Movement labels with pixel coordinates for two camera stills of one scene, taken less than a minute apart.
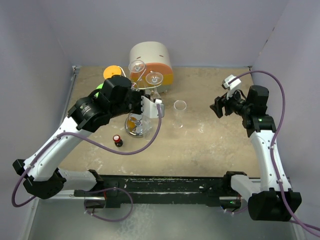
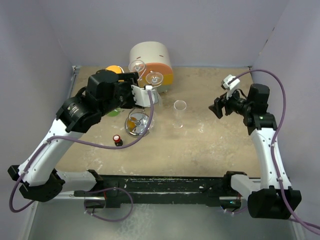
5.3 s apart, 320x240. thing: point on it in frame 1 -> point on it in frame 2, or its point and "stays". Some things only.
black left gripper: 138,95 -> 130,79
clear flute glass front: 179,106 stays
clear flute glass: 147,128 -> 152,126
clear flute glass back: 135,67 stays
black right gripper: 226,102 stays
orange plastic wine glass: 111,70 stays
